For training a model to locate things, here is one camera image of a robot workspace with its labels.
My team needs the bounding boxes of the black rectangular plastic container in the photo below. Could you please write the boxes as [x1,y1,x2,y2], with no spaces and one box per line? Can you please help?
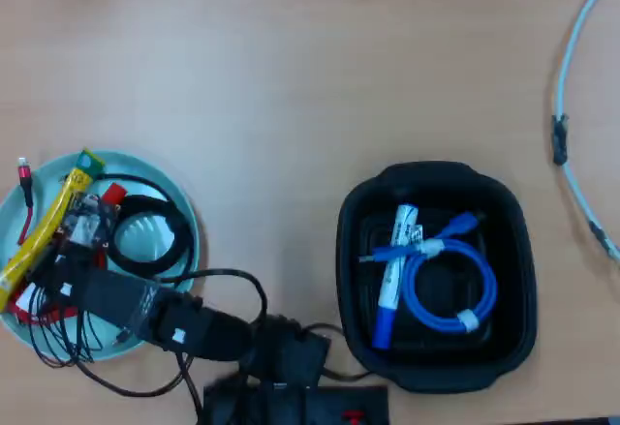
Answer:
[334,160,539,395]

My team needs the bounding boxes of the white marker with blue cap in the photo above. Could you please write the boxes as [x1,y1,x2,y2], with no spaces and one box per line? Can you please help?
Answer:
[371,202,421,350]

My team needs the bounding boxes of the coiled blue USB cable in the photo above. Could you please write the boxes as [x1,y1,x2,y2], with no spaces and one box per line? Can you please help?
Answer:
[357,211,500,334]

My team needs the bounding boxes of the thin dark wire bundle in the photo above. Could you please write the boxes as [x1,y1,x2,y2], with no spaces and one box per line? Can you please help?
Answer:
[27,293,106,369]

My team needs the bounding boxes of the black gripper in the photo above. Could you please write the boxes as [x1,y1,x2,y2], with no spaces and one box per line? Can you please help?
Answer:
[24,244,101,311]

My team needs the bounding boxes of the yellow stick packet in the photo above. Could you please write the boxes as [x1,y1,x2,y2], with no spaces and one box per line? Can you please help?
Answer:
[0,147,107,308]

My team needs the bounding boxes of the thick black camera cable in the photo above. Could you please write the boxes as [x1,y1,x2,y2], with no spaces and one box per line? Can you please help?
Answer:
[75,267,374,425]

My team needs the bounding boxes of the coiled red USB cable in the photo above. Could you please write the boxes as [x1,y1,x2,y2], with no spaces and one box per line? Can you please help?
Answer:
[5,156,106,327]

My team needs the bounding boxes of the white cable with black joints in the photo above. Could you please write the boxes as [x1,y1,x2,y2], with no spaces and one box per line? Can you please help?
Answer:
[550,0,620,262]

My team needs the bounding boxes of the coiled black USB cable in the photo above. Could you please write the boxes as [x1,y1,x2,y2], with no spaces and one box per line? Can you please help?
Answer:
[94,172,196,349]

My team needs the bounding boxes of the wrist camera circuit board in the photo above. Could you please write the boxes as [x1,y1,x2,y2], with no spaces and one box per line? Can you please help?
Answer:
[56,194,121,255]

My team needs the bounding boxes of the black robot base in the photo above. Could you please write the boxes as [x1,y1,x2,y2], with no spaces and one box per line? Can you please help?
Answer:
[201,381,391,425]

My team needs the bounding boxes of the light green round bowl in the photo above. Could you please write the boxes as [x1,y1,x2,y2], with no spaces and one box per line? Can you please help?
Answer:
[0,149,202,363]

